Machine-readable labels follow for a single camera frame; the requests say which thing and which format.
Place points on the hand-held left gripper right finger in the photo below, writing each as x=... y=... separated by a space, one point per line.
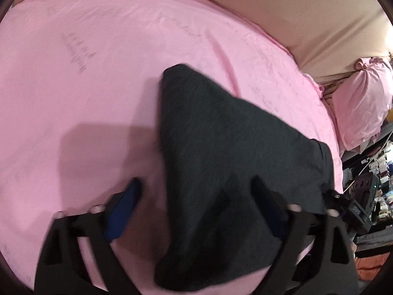
x=274 y=212

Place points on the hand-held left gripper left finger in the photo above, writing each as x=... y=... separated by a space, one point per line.
x=122 y=212

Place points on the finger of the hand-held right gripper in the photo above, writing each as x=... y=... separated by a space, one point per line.
x=334 y=198

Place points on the dark grey pants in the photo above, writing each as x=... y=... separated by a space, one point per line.
x=215 y=144

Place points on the cluttered shelf of items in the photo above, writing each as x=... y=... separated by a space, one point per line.
x=383 y=166

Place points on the dark cloth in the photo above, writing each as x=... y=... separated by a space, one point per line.
x=374 y=244

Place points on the orange cloth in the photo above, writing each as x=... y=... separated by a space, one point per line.
x=370 y=267

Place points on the pink pillow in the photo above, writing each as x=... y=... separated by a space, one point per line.
x=362 y=104

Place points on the pink bed sheet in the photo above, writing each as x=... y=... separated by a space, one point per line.
x=76 y=83

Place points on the beige padded headboard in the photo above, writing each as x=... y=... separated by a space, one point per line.
x=307 y=12

